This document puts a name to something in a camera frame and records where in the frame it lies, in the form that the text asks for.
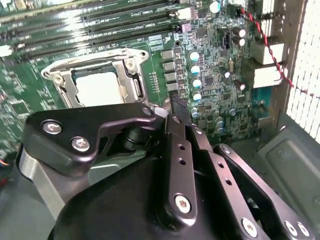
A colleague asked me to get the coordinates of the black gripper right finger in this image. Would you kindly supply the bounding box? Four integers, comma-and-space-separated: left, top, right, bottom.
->
176, 94, 316, 240

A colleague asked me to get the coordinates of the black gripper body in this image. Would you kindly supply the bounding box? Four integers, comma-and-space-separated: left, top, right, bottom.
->
47, 124, 241, 240

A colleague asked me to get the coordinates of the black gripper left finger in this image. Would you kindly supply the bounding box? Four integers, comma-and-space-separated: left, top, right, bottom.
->
16, 94, 199, 226

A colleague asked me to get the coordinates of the silver square CPU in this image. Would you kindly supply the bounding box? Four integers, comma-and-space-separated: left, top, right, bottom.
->
74, 71, 127, 107

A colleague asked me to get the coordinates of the metal socket cover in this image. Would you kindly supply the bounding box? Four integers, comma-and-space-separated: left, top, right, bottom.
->
59, 58, 143, 108

